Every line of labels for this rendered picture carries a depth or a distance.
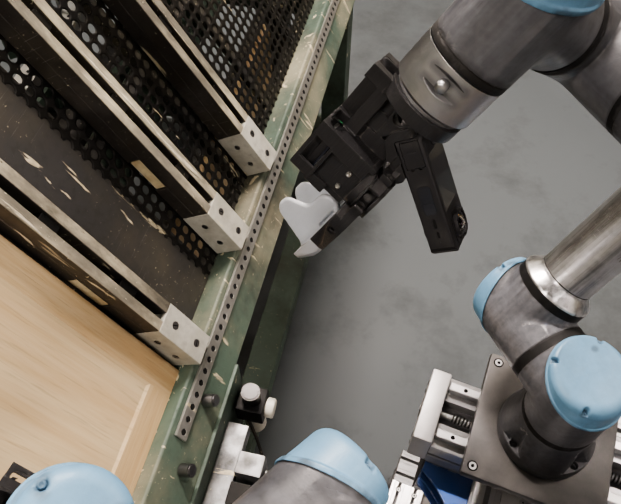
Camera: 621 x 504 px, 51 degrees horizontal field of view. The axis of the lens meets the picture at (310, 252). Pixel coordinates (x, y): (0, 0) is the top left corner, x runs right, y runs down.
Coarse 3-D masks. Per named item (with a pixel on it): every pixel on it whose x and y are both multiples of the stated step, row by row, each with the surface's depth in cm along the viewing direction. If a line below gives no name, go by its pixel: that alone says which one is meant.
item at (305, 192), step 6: (300, 186) 64; (306, 186) 63; (312, 186) 63; (300, 192) 64; (306, 192) 64; (312, 192) 63; (318, 192) 63; (324, 192) 63; (300, 198) 64; (306, 198) 64; (312, 198) 64; (342, 204) 61
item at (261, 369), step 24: (336, 72) 241; (336, 96) 251; (288, 240) 234; (288, 264) 228; (288, 288) 222; (264, 312) 217; (288, 312) 217; (264, 336) 212; (264, 360) 207; (264, 384) 202
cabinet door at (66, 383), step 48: (0, 240) 99; (0, 288) 99; (48, 288) 105; (0, 336) 98; (48, 336) 105; (96, 336) 112; (0, 384) 97; (48, 384) 104; (96, 384) 111; (144, 384) 120; (0, 432) 96; (48, 432) 102; (96, 432) 110; (144, 432) 119
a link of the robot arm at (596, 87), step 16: (608, 0) 47; (608, 16) 47; (608, 32) 47; (592, 48) 47; (608, 48) 48; (576, 64) 48; (592, 64) 49; (608, 64) 48; (560, 80) 52; (576, 80) 50; (592, 80) 49; (608, 80) 48; (576, 96) 51; (592, 96) 49; (608, 96) 48; (592, 112) 50; (608, 112) 48
